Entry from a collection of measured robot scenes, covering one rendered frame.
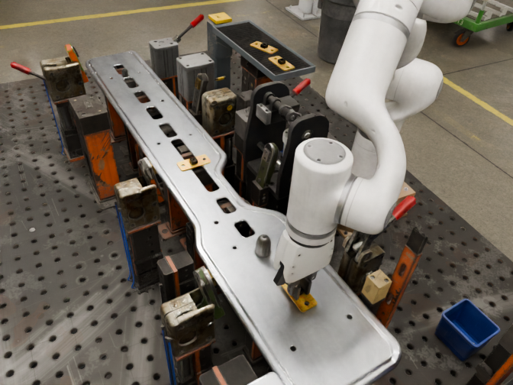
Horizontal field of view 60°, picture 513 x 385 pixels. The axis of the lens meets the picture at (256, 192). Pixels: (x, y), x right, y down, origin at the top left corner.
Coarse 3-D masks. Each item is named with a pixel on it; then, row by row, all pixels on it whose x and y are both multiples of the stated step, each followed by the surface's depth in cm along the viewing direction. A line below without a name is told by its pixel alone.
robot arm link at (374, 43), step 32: (352, 32) 66; (384, 32) 64; (352, 64) 65; (384, 64) 64; (352, 96) 64; (384, 96) 66; (384, 128) 62; (384, 160) 62; (352, 192) 63; (384, 192) 62; (352, 224) 64; (384, 224) 63
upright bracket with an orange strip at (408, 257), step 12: (408, 240) 76; (420, 240) 74; (408, 252) 77; (420, 252) 76; (408, 264) 78; (396, 276) 82; (408, 276) 79; (396, 288) 83; (384, 300) 88; (396, 300) 84; (384, 312) 90; (384, 324) 90
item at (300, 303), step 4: (284, 284) 87; (284, 288) 86; (300, 292) 85; (292, 296) 85; (300, 296) 85; (304, 296) 85; (308, 296) 85; (312, 296) 85; (292, 300) 85; (296, 300) 84; (300, 300) 84; (304, 300) 84; (308, 300) 85; (312, 300) 85; (296, 304) 84; (300, 304) 84; (304, 304) 84; (312, 304) 84; (316, 304) 84; (300, 308) 83; (304, 308) 83; (308, 308) 83
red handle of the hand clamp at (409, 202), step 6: (408, 198) 88; (414, 198) 88; (402, 204) 87; (408, 204) 87; (414, 204) 87; (396, 210) 87; (402, 210) 87; (396, 216) 87; (390, 222) 87; (384, 228) 88; (378, 234) 88; (360, 240) 88; (354, 246) 88
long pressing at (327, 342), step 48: (144, 144) 121; (192, 144) 121; (192, 192) 107; (240, 240) 97; (240, 288) 87; (336, 288) 88; (288, 336) 80; (336, 336) 81; (384, 336) 81; (288, 384) 74; (336, 384) 74
